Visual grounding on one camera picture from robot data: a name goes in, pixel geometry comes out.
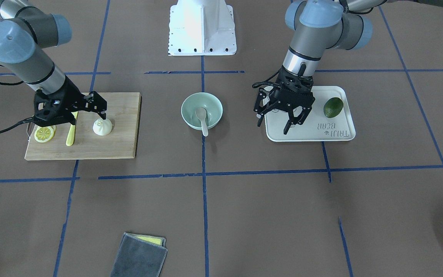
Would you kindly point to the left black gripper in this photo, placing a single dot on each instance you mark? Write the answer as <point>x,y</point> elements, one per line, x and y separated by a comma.
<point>263,100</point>

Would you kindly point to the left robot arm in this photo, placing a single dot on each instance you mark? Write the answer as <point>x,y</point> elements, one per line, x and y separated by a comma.
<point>340,50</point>

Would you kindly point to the grey yellow folded cloth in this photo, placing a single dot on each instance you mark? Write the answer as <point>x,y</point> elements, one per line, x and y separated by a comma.
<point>139,256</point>

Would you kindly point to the white steamed bun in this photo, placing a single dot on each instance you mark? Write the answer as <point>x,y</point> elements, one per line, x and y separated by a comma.
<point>102,127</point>

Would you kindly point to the yellow plastic knife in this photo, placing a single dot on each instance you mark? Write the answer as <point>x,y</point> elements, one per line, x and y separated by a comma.
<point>71,133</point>

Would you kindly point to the bamboo cutting board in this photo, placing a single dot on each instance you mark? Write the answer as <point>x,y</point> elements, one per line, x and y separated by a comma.
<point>123,109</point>

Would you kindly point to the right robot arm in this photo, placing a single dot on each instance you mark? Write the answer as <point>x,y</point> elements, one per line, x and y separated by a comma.
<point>25,31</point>

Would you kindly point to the green avocado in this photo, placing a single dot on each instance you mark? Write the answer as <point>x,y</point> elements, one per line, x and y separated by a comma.
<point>333,107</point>

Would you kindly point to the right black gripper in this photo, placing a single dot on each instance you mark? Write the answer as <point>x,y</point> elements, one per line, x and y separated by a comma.
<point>69,95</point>

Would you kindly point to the white ceramic spoon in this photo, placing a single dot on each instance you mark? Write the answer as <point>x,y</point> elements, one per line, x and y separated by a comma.
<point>201,115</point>

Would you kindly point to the cream bear tray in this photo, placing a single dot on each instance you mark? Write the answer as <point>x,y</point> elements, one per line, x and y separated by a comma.
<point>316,127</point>

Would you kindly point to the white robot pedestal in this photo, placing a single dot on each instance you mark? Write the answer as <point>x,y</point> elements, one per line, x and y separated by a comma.
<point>201,28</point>

